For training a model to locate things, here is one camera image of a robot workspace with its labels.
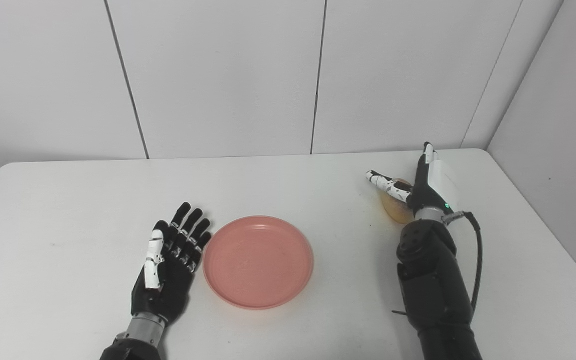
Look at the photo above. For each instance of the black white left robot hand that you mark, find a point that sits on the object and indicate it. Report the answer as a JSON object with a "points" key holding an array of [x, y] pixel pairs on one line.
{"points": [[173, 285]]}

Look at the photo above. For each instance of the brown bread roll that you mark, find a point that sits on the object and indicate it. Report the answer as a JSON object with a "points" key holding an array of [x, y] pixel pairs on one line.
{"points": [[397, 210]]}

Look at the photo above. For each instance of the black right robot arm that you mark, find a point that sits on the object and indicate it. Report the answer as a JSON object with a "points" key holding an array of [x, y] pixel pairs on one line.
{"points": [[433, 285]]}

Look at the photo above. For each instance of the pink round plate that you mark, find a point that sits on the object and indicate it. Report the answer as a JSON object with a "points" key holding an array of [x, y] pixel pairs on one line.
{"points": [[258, 262]]}

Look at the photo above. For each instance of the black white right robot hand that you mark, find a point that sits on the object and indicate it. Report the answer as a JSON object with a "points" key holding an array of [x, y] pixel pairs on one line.
{"points": [[425, 195]]}

